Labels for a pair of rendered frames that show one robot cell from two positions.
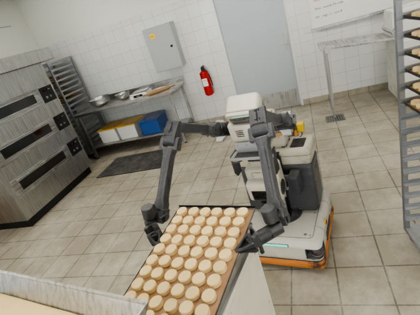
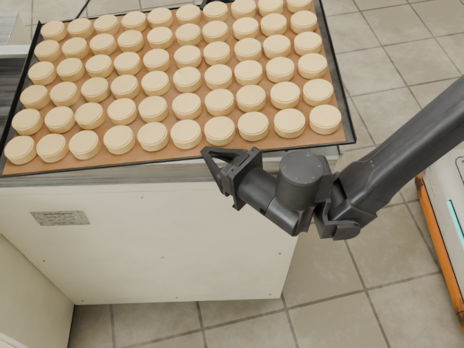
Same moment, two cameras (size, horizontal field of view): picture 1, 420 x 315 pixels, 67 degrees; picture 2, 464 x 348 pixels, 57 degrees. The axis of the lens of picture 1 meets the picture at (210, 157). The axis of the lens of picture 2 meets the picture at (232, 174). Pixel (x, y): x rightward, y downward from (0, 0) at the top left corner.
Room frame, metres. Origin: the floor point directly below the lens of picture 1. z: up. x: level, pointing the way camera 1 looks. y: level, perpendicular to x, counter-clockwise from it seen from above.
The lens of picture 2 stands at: (0.76, -0.36, 1.54)
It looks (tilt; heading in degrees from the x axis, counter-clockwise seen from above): 57 degrees down; 56
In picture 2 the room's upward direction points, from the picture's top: straight up
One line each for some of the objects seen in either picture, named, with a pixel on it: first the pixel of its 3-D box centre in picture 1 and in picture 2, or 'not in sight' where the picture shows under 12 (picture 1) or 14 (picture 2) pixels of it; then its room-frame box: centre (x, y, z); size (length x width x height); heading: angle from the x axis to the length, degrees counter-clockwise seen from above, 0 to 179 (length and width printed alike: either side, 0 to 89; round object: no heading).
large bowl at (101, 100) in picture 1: (100, 101); not in sight; (5.80, 1.56, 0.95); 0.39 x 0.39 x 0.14
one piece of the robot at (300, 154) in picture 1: (279, 172); not in sight; (2.09, -0.46, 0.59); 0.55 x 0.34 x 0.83; 58
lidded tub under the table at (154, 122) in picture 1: (154, 122); not in sight; (5.52, 0.76, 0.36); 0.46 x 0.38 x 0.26; 161
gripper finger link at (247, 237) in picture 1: (246, 247); (224, 168); (0.96, -0.03, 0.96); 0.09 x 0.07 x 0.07; 104
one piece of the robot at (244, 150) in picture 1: (254, 158); not in sight; (1.76, -0.26, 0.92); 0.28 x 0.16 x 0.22; 58
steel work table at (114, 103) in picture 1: (137, 119); not in sight; (5.63, 1.04, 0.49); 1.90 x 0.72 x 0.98; 69
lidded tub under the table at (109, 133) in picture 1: (114, 131); not in sight; (5.82, 1.56, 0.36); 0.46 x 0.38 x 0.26; 158
